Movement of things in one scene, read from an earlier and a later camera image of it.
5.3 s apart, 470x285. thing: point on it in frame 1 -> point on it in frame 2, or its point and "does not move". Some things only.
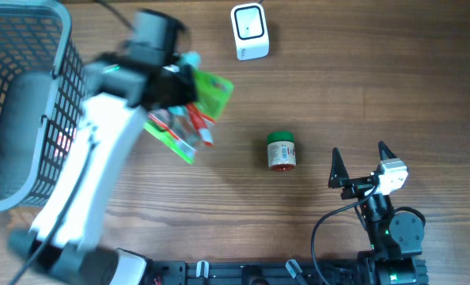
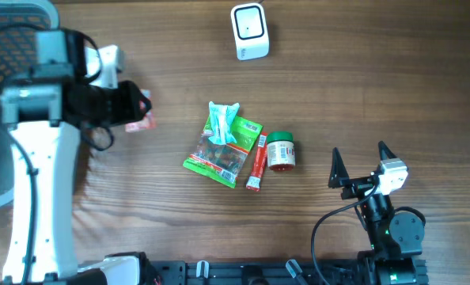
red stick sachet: x=202 y=123 -> x=254 y=180
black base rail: x=325 y=272 does not move
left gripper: x=185 y=92 -> x=129 y=93
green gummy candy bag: x=177 y=127 -> x=223 y=161
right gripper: x=339 y=178 does not move
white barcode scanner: x=250 y=30 does not move
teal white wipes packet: x=189 y=58 -> x=222 y=117
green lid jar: x=281 y=150 does not move
